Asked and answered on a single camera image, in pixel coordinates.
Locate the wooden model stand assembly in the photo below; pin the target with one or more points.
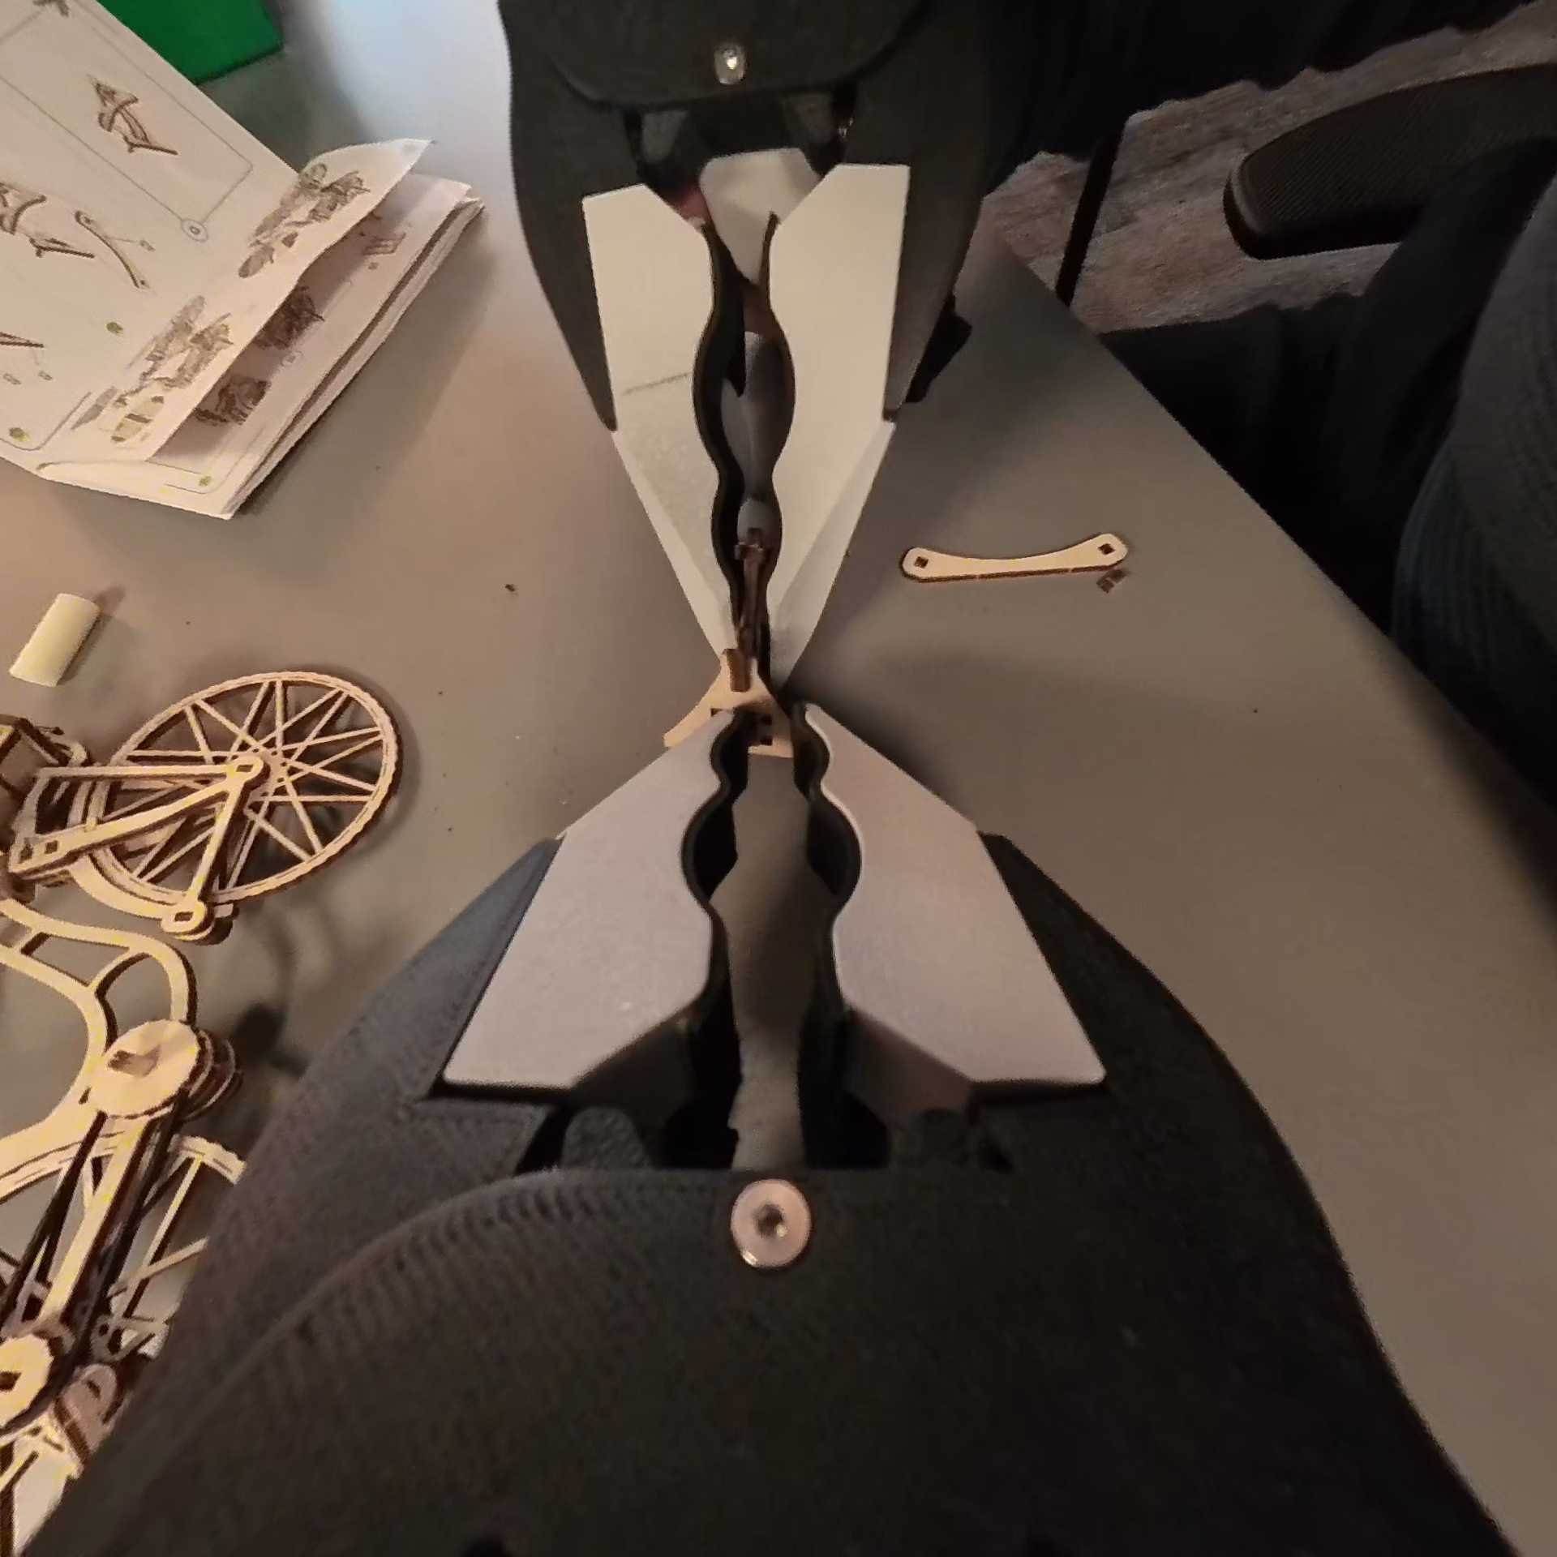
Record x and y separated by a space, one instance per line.
726 700

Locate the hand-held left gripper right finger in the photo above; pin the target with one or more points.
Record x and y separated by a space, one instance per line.
960 961

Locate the paper instruction booklet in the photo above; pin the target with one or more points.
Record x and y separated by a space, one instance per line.
146 305

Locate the black chair armrest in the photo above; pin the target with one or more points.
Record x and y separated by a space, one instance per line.
1362 172

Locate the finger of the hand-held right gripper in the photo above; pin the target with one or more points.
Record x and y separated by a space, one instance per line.
645 316
850 292

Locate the pale wax cylinder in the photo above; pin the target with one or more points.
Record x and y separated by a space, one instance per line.
53 643

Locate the green object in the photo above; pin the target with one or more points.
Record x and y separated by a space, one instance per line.
194 31

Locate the curved wooden strip part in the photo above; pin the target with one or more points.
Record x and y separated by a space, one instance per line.
1008 565

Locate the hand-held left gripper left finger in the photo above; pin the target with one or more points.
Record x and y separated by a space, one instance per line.
584 961

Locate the wooden bicycle model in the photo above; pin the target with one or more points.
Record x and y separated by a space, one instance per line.
242 774

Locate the person's torso in knit sweater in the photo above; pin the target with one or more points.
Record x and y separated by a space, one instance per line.
1496 487

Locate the person's dark trousers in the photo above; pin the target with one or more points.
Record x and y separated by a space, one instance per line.
1288 426

